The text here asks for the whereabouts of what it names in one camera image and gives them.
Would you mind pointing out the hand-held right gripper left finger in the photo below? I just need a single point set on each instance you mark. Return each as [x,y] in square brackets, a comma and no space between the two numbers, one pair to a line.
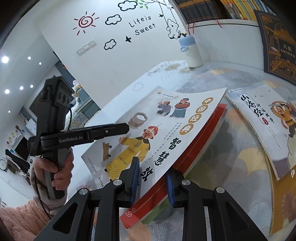
[135,180]

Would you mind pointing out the white book with orange figure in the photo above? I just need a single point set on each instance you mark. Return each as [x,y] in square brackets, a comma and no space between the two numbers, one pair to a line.
[254,111]

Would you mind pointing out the orange-brown book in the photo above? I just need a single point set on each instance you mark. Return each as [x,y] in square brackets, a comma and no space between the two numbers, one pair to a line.
[286,204]

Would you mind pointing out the cloud wall decal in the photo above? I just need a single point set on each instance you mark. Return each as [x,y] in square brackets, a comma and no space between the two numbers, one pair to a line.
[109,44]
[113,19]

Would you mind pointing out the plush toy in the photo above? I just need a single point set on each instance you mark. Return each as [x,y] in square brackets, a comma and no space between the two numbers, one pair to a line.
[76,88]

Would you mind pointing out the red book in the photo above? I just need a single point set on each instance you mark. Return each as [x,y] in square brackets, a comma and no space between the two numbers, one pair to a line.
[208,129]

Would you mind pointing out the set of dark hardcover books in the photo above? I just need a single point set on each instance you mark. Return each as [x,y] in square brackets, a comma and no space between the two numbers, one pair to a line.
[201,9]

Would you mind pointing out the row of yellow-spined books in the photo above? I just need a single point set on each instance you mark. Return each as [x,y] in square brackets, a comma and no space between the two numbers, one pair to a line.
[242,9]

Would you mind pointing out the person's left hand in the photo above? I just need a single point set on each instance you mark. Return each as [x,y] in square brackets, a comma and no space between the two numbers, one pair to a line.
[67,171]

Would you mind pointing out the white wall switch panel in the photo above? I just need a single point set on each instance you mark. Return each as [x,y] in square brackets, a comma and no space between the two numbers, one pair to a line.
[86,48]

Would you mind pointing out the white book with yellow-robed figure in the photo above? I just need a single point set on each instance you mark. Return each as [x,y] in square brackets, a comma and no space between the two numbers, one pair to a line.
[185,120]

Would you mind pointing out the white bottle with blue lid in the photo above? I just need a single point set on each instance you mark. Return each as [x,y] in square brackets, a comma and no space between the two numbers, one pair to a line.
[192,55]

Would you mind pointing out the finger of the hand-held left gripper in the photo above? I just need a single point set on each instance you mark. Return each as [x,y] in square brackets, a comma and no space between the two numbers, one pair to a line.
[111,131]

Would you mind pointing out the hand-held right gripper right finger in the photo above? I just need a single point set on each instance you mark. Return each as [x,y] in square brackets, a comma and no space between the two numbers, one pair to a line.
[172,190]

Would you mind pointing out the dark ornate encyclopedia book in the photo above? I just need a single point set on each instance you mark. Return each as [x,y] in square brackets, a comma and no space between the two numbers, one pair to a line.
[277,46]

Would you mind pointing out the black monitor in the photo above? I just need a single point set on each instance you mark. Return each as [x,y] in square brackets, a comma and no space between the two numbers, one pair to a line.
[22,148]

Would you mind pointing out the black bird wall decal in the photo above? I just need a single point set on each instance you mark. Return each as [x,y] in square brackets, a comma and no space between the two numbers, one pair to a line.
[128,39]

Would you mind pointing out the person's left forearm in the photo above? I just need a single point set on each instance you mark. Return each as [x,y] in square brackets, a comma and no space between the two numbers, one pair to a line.
[20,220]

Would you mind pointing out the group of ceiling spotlights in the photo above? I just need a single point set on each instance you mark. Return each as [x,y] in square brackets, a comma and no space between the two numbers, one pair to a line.
[29,58]

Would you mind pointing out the red sun wall decal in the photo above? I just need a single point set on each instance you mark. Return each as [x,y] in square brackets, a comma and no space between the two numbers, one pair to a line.
[86,22]

